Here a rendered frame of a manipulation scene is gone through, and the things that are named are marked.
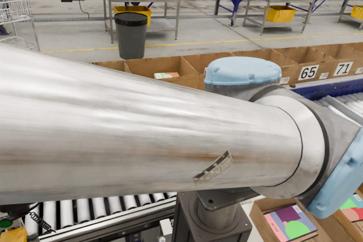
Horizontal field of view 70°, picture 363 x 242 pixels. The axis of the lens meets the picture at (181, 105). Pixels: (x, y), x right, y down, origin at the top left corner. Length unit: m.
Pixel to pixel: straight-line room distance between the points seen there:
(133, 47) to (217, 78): 3.72
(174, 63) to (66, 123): 1.66
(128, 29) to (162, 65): 2.34
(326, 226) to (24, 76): 1.27
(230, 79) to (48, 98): 0.36
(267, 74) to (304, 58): 2.04
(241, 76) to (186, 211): 0.47
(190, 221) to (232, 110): 0.56
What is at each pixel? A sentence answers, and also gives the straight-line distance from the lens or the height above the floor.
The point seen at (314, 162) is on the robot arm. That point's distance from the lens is 0.37.
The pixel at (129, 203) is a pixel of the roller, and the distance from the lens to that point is 1.23.
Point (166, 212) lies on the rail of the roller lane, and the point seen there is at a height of 0.71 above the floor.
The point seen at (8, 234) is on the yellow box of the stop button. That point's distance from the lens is 1.10.
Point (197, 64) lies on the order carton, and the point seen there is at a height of 0.98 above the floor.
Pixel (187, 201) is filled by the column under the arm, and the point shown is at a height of 1.08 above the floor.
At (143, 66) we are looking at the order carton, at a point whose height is 1.00.
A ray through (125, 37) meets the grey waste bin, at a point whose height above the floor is 0.38.
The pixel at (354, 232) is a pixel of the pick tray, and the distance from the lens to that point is 1.31.
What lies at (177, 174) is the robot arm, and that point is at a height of 1.57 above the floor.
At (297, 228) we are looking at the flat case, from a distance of 1.26.
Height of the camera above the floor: 1.74
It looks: 33 degrees down
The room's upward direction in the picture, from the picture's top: 6 degrees clockwise
